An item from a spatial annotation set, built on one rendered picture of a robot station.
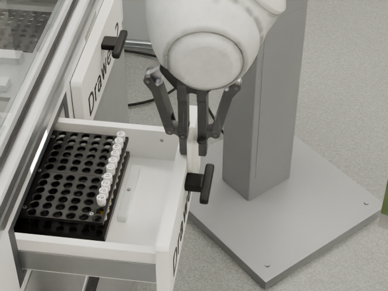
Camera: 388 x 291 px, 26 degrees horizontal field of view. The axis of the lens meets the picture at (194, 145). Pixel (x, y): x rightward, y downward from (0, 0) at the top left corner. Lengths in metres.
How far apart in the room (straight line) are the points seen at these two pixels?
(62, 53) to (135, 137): 0.17
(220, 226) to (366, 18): 1.22
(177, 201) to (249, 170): 1.18
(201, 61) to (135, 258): 0.40
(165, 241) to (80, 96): 0.36
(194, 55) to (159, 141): 0.52
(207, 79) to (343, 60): 2.21
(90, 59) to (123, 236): 0.32
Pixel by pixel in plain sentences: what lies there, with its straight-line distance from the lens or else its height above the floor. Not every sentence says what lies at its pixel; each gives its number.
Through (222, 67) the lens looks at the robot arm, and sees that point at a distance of 0.78.
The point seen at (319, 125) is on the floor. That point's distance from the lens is 2.69.
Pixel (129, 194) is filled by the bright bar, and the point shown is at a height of 0.85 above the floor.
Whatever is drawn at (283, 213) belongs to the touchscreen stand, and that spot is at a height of 0.04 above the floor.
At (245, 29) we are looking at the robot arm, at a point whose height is 1.28.
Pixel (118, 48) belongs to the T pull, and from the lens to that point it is 1.41.
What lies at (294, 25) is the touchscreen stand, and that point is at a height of 0.58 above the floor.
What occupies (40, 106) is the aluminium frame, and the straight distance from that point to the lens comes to 1.17.
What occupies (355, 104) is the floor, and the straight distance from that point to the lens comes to 2.79.
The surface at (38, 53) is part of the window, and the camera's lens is 1.21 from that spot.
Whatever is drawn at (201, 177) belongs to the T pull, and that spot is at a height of 0.91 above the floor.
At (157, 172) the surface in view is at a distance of 1.28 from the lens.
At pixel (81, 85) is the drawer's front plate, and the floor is 0.92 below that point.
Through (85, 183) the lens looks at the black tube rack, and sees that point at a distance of 1.18.
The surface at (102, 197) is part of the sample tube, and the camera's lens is 1.14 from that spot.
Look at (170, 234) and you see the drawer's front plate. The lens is 1.07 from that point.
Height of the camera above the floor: 1.71
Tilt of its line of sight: 41 degrees down
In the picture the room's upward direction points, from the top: straight up
